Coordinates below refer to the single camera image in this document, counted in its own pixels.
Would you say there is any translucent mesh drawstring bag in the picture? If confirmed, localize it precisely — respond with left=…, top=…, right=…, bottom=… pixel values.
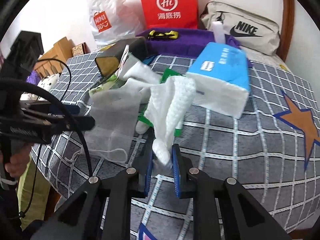
left=84, top=88, right=141, bottom=164

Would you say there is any white knitted cloth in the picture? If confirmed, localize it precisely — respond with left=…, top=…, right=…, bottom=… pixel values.
left=144, top=75, right=196, bottom=166

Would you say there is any green wet wipe packet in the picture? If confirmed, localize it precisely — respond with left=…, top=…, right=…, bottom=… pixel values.
left=138, top=69, right=193, bottom=137

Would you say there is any person's left hand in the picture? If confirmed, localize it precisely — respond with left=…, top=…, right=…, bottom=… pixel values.
left=4, top=144, right=33, bottom=178

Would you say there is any wooden furniture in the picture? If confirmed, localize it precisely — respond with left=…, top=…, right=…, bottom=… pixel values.
left=34, top=37, right=74, bottom=79

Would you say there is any light green tissue packet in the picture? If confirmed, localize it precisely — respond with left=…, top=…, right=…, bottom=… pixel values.
left=89, top=74, right=125, bottom=97

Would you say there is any grey grid bedsheet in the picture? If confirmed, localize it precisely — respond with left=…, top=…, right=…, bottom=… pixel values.
left=37, top=53, right=319, bottom=239

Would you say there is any brown patterned box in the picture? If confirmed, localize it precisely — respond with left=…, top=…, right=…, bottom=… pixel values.
left=72, top=42, right=91, bottom=57

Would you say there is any dark green tea tin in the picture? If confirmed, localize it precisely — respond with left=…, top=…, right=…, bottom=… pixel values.
left=95, top=37, right=148, bottom=77

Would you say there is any blue tissue pack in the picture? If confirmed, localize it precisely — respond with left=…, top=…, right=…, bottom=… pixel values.
left=185, top=42, right=250, bottom=119

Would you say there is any yellow black pouch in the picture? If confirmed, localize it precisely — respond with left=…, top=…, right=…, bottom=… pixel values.
left=147, top=30, right=179, bottom=41

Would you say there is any purple towel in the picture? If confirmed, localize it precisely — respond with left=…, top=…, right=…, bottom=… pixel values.
left=135, top=28, right=253, bottom=68

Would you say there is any white Miniso plastic bag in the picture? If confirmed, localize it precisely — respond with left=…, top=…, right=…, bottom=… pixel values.
left=87, top=0, right=143, bottom=47

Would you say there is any beige Nike bag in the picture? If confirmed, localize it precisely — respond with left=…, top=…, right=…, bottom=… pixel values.
left=200, top=1, right=280, bottom=56

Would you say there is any red Haidilao paper bag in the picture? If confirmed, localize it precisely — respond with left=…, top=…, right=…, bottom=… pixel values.
left=141, top=0, right=199, bottom=29

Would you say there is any brown wooden headboard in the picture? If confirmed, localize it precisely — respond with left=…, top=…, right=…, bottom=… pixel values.
left=277, top=0, right=295, bottom=62

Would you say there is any black cable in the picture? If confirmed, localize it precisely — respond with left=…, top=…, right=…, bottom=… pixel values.
left=0, top=58, right=94, bottom=218

